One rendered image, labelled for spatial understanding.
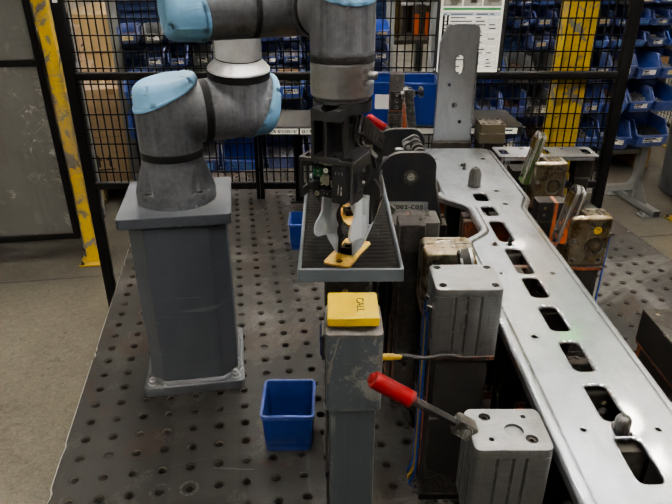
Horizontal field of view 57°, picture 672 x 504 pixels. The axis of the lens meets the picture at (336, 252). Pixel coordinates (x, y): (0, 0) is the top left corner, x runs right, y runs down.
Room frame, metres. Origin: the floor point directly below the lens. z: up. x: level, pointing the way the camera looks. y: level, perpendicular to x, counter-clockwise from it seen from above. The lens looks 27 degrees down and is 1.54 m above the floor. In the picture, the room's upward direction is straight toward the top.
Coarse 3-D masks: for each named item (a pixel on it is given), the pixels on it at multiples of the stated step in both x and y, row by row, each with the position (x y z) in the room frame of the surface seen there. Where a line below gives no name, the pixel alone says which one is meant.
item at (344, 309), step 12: (336, 300) 0.63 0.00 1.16; (348, 300) 0.63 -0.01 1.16; (360, 300) 0.63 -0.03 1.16; (372, 300) 0.63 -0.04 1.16; (336, 312) 0.61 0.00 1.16; (348, 312) 0.61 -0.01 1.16; (360, 312) 0.61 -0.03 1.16; (372, 312) 0.61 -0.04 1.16; (336, 324) 0.59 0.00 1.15; (348, 324) 0.59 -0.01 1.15; (360, 324) 0.59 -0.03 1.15; (372, 324) 0.60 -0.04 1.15
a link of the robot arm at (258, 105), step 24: (216, 48) 1.15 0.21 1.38; (240, 48) 1.13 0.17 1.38; (216, 72) 1.13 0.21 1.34; (240, 72) 1.12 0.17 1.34; (264, 72) 1.15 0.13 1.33; (216, 96) 1.12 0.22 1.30; (240, 96) 1.12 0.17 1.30; (264, 96) 1.15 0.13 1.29; (216, 120) 1.11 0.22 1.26; (240, 120) 1.12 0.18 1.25; (264, 120) 1.14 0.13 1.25
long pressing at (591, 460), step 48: (480, 192) 1.41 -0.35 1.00; (480, 240) 1.14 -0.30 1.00; (528, 240) 1.14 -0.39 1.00; (576, 288) 0.94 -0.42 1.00; (528, 336) 0.79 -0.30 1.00; (576, 336) 0.79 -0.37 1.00; (528, 384) 0.67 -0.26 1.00; (576, 384) 0.68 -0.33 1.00; (624, 384) 0.68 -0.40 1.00; (576, 432) 0.58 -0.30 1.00; (576, 480) 0.50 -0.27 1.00; (624, 480) 0.51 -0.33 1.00
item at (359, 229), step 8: (360, 200) 0.73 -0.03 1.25; (368, 200) 0.74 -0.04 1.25; (352, 208) 0.75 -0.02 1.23; (360, 208) 0.73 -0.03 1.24; (368, 208) 0.74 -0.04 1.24; (360, 216) 0.73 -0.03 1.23; (368, 216) 0.74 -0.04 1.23; (352, 224) 0.71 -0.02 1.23; (360, 224) 0.73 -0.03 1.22; (368, 224) 0.74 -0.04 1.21; (352, 232) 0.71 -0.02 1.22; (360, 232) 0.73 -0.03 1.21; (368, 232) 0.74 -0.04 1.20; (352, 240) 0.71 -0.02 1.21; (360, 240) 0.74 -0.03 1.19; (352, 248) 0.75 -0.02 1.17
